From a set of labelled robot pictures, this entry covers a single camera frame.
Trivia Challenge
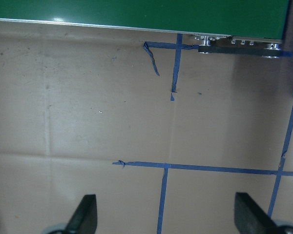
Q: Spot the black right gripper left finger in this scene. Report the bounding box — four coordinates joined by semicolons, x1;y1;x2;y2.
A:
64;194;98;234

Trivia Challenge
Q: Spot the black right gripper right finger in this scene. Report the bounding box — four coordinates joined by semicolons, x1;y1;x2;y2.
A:
234;192;281;234

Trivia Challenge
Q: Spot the black conveyor drive belt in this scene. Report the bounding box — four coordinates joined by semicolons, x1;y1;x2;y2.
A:
198;46;283;57

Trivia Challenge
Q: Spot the green conveyor belt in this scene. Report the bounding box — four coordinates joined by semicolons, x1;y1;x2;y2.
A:
0;0;291;59

